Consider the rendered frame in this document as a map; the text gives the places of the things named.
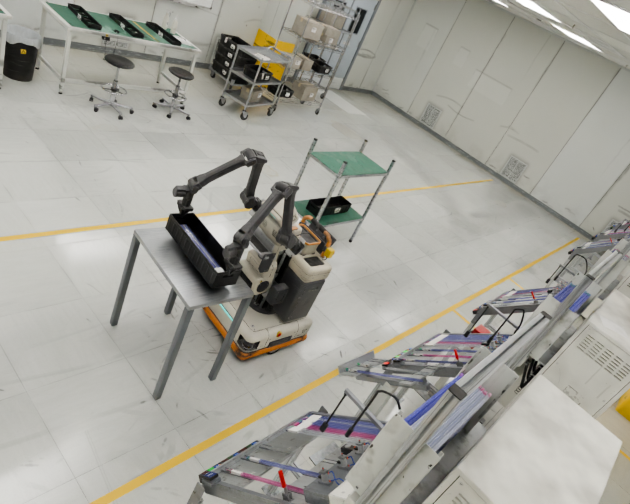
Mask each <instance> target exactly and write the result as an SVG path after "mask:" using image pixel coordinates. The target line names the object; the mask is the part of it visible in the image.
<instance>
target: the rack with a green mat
mask: <svg viewBox="0 0 630 504"><path fill-rule="evenodd" d="M317 140H318V139H317V138H314V139H313V142H312V144H311V146H310V148H309V151H308V153H307V155H306V158H305V160H304V162H303V164H302V167H301V169H300V171H299V173H298V176H297V178H296V180H295V182H294V185H296V186H297V185H298V183H299V181H300V179H301V176H302V174H303V172H304V170H305V167H306V165H307V163H308V161H309V158H310V157H311V158H313V159H314V160H315V161H316V162H318V163H319V164H320V165H321V166H323V167H324V168H325V169H326V170H328V171H329V172H330V173H331V174H333V175H334V176H335V177H336V178H335V180H334V182H333V184H332V187H331V189H330V191H329V193H328V195H327V197H326V199H325V201H324V203H323V205H322V207H321V209H320V211H319V213H318V215H317V217H315V216H314V215H313V214H311V213H310V212H309V211H308V210H307V209H306V207H307V204H308V202H309V200H300V201H295V203H294V206H295V208H296V211H297V214H298V216H299V217H300V218H301V219H302V218H303V217H304V216H307V215H310V216H312V217H313V218H315V219H316V220H317V221H318V222H319V223H320V224H321V225H322V226H323V227H330V226H335V225H340V224H346V223H351V222H356V221H359V223H358V225H357V226H356V228H355V230H354V232H353V234H352V236H351V238H350V239H349V242H350V243H352V241H353V239H354V237H355V235H356V233H357V232H358V230H359V228H360V226H361V224H362V222H363V221H364V219H365V217H366V215H367V213H368V211H369V210H370V208H371V206H372V204H373V202H374V200H375V199H376V197H377V195H378V193H379V191H380V189H381V188H382V186H383V184H384V182H385V180H386V178H387V177H388V175H389V173H390V171H391V169H392V167H393V166H394V164H395V162H396V161H395V160H392V162H391V164H390V165H389V167H388V169H387V171H386V170H385V169H383V168H382V167H381V166H379V165H378V164H377V163H375V162H374V161H373V160H371V159H370V158H368V157H367V156H366V155H364V154H363V153H362V152H363V150H364V148H365V146H366V144H367V142H368V140H366V139H365V140H364V142H363V144H362V146H361V148H360V150H359V151H340V152H313V149H314V147H315V145H316V143H317ZM371 176H384V177H383V178H382V180H381V182H380V184H379V186H378V188H377V189H376V191H375V193H374V195H373V197H372V199H371V201H370V202H369V204H368V206H367V208H366V210H365V212H364V214H363V215H360V214H359V213H358V212H357V211H355V210H354V209H353V208H352V207H351V206H350V208H349V210H348V212H345V213H339V214H332V215H326V216H322V214H323V212H324V210H325V208H326V206H327V204H328V202H329V200H330V198H331V196H332V194H333V192H334V190H335V188H336V186H337V184H338V181H339V179H344V178H345V180H344V182H343V184H342V186H341V188H340V190H339V192H338V194H337V196H341V194H342V192H343V190H344V188H345V186H346V184H347V182H348V180H349V178H357V177H371Z"/></svg>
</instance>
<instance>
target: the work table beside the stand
mask: <svg viewBox="0 0 630 504"><path fill-rule="evenodd" d="M140 243H141V244H142V246H143V247H144V249H145V250H146V251H147V253H148V254H149V256H150V257H151V259H152V260H153V261H154V263H155V264H156V266H157V267H158V268H159V270H160V271H161V273H162V274H163V276H164V277H165V278H166V280H167V281H168V283H169V284H170V285H171V287H172V288H171V291H170V294H169V297H168V300H167V303H166V306H165V309H164V312H165V314H166V315H167V314H171V311H172V309H173V306H174V303H175V300H176V297H177V295H178V297H179V298H180V300H181V301H182V302H183V304H184V305H185V307H184V310H183V313H182V315H181V318H180V321H179V324H178V326H177V329H176V332H175V335H174V337H173V340H172V343H171V345H170V348H169V351H168V354H167V356H166V359H165V362H164V365H163V367H162V370H161V373H160V375H159V378H158V381H157V384H156V386H155V389H154V392H153V395H152V396H153V398H154V400H158V399H160V398H161V396H162V394H163V391H164V388H165V386H166V383H167V380H168V378H169V375H170V373H171V370H172V367H173V365H174V362H175V359H176V357H177V354H178V352H179V349H180V346H181V344H182V341H183V338H184V336H185V333H186V331H187V328H188V325H189V323H190V320H191V318H192V315H193V312H194V309H199V308H204V307H208V306H213V305H218V304H222V303H227V302H232V301H236V300H241V299H242V300H241V303H240V305H239V307H238V310H237V312H236V314H235V316H234V319H233V321H232V323H231V325H230V328H229V330H228V332H227V335H226V337H225V339H224V341H223V344H222V346H221V348H220V350H219V353H218V355H217V357H216V360H215V362H214V364H213V366H212V369H211V371H210V373H209V375H208V378H209V380H210V381H213V380H216V377H217V375H218V373H219V371H220V369H221V366H222V364H223V362H224V360H225V358H226V355H227V353H228V351H229V349H230V347H231V344H232V342H233V340H234V338H235V335H236V333H237V331H238V329H239V327H240V324H241V322H242V320H243V318H244V316H245V313H246V311H247V309H248V307H249V305H250V302H251V300H252V298H253V296H254V292H253V291H252V290H251V289H250V287H249V286H248V285H247V284H246V282H245V281H244V280H243V279H242V278H241V276H240V275H239V278H238V280H237V282H236V284H234V285H228V286H222V287H216V288H211V287H210V286H209V285H208V283H207V282H206V281H205V279H204V278H203V277H202V275H201V274H200V273H199V271H198V270H197V269H196V268H195V266H194V265H193V264H192V262H191V261H190V260H189V258H188V257H187V256H186V255H185V253H184V252H183V251H182V249H181V248H180V247H179V245H178V244H177V243H176V241H175V240H174V239H173V238H172V236H171V235H170V234H169V232H168V231H167V230H166V228H165V227H160V228H147V229H135V230H134V233H133V237H132V241H131V244H130V248H129V252H128V255H127V259H126V263H125V267H124V270H123V274H122V278H121V281H120V285H119V289H118V293H117V296H116V300H115V304H114V307H113V311H112V315H111V318H110V324H111V326H115V325H117V324H118V321H119V317H120V314H121V310H122V307H123V303H124V299H125V296H126V292H127V289H128V285H129V282H130V278H131V275H132V271H133V267H134V264H135V260H136V257H137V253H138V250H139V246H140Z"/></svg>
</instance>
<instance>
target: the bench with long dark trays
mask: <svg viewBox="0 0 630 504"><path fill-rule="evenodd" d="M39 3H40V4H41V5H42V15H41V23H40V31H39V34H40V35H41V37H42V40H41V45H40V48H39V49H38V54H37V59H36V64H35V65H36V66H37V67H35V69H38V70H39V68H38V67H40V62H41V61H42V62H43V63H44V64H45V65H46V66H47V67H48V68H49V69H50V70H51V71H52V72H53V74H54V75H55V76H56V77H57V78H58V79H59V80H60V83H59V89H58V90H59V91H60V92H58V93H59V94H62V92H63V89H64V83H65V82H66V83H75V84H85V85H95V86H101V84H103V83H107V82H97V81H88V80H79V79H70V78H65V76H66V70H67V64H68V57H69V51H70V44H71V38H72V33H74V34H80V35H86V36H91V37H97V38H102V36H105V37H106V34H109V35H108V37H110V40H114V41H120V42H126V43H131V44H137V45H143V46H148V47H154V48H160V49H164V52H163V56H162V60H161V64H160V68H159V72H158V76H157V82H156V83H159V81H160V80H161V76H163V77H165V78H166V79H167V80H168V81H169V82H170V83H172V84H173V85H174V86H175V87H176V85H177V83H175V82H174V81H173V80H172V79H171V78H170V77H168V76H167V75H166V74H165V73H164V72H163V68H164V64H165V60H166V56H167V52H168V50H171V51H177V52H182V53H188V54H193V58H192V61H191V65H190V68H189V72H190V73H193V69H194V66H195V62H196V59H197V55H198V53H199V54H201V53H202V51H201V50H200V49H198V48H197V47H196V46H194V45H193V44H192V43H191V42H189V43H190V45H191V46H189V45H186V44H183V43H182V44H181V46H177V45H172V44H170V43H169V42H167V41H166V40H165V39H163V38H161V37H160V36H159V35H158V34H157V33H155V32H154V31H153V30H151V29H150V28H149V27H148V26H146V23H145V22H140V21H135V20H131V19H126V18H125V19H126V20H127V21H128V22H130V23H131V24H132V25H133V26H135V27H136V28H137V29H138V30H139V31H141V32H142V33H143V34H144V35H145V36H144V39H142V38H137V37H133V36H131V35H130V34H129V33H128V32H126V31H125V30H123V29H122V28H121V27H120V26H119V25H118V24H117V23H116V22H115V21H113V20H112V19H111V18H110V17H109V15H107V14H103V13H98V12H93V11H89V10H86V11H87V12H88V13H89V14H90V15H91V16H92V17H93V18H94V19H95V20H96V21H97V22H99V23H100V24H101V25H102V29H101V30H97V29H92V28H88V27H87V26H86V25H85V24H84V23H83V22H82V21H80V20H79V19H78V18H77V16H76V15H75V14H74V13H73V12H72V11H71V10H70V9H69V8H68V6H66V5H61V4H56V3H52V2H49V3H48V2H47V1H42V0H39ZM47 12H48V13H49V14H50V15H51V16H52V17H53V18H54V19H55V20H56V21H57V22H58V23H60V24H61V25H62V26H63V27H64V28H65V29H66V30H67V36H66V43H65V49H64V56H63V63H62V69H61V75H60V74H59V73H58V72H57V71H56V70H55V69H54V68H53V67H52V66H51V65H50V64H49V62H48V61H47V60H46V59H45V58H44V57H43V56H42V55H41V54H42V46H43V38H44V30H45V23H46V15H47ZM114 30H118V31H119V34H118V33H117V34H116V33H115V32H114ZM170 30H171V28H168V27H167V29H166V31H167V32H168V33H170ZM170 34H171V35H175V36H179V37H182V38H184V37H183V36H181V35H180V34H179V33H178V32H176V33H175V34H172V33H170ZM117 39H118V40H117ZM184 39H185V38H184ZM189 83H190V81H188V80H186V83H185V86H184V89H182V88H181V87H180V88H179V92H180V93H181V94H183V95H184V96H185V97H186V94H187V90H188V87H189ZM117 85H118V86H120V87H122V88H125V89H135V90H145V91H155V92H164V91H165V90H167V89H163V88H153V87H144V86H135V85H126V84H117ZM184 96H182V97H184ZM185 97H184V98H185ZM184 98H181V100H185V99H184Z"/></svg>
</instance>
